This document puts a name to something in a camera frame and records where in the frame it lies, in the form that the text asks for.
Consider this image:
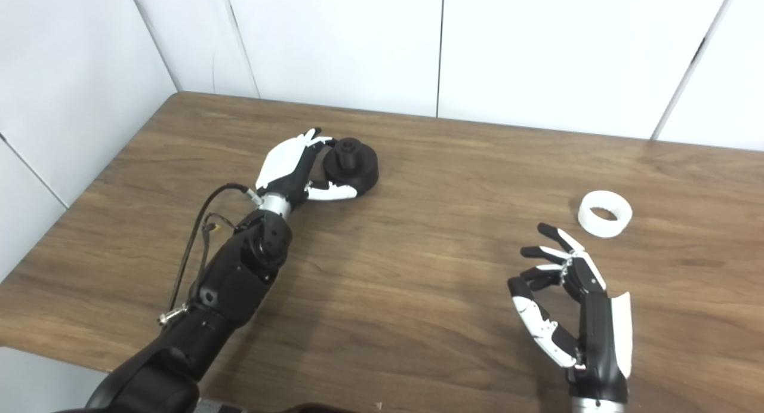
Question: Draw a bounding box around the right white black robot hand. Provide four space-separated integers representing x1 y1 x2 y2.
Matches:
507 223 632 402

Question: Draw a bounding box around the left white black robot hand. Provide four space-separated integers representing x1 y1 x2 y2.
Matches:
255 127 359 208

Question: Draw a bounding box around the round black plastic part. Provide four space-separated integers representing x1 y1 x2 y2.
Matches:
323 138 380 193

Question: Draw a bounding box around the white toothed plastic ring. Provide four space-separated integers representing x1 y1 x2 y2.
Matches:
578 190 633 239

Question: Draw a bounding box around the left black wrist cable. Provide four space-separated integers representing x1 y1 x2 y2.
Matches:
158 183 263 327

